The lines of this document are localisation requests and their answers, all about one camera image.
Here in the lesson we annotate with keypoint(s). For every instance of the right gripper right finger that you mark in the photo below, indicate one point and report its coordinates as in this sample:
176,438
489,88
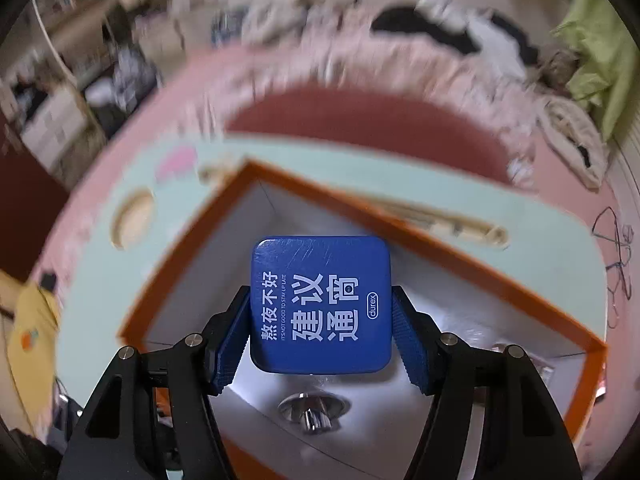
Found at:
523,434

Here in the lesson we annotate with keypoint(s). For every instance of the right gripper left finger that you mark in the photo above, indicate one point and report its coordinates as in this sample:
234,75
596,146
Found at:
151,411

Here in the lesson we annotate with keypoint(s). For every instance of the blue square tin box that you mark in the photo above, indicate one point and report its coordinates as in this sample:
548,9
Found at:
321,305

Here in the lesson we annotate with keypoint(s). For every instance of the silver metal cup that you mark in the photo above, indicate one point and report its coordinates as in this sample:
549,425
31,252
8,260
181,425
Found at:
314,412

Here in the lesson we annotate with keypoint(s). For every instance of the orange cardboard box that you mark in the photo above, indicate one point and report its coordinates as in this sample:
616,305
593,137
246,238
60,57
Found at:
195,243

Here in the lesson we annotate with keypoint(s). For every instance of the white drawer cabinet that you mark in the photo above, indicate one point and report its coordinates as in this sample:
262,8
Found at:
58,122

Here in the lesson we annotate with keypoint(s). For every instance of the pink floral quilt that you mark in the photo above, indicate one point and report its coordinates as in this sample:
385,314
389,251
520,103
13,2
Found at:
486,112

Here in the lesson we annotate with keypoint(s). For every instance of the green hanging cloth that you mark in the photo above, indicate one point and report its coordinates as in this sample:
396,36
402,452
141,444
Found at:
608,60

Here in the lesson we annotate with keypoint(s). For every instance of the black garment on bed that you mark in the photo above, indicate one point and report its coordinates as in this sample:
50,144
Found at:
468,37

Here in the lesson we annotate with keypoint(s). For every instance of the black wire hangers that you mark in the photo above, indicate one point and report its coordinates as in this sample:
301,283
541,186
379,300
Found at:
607,228

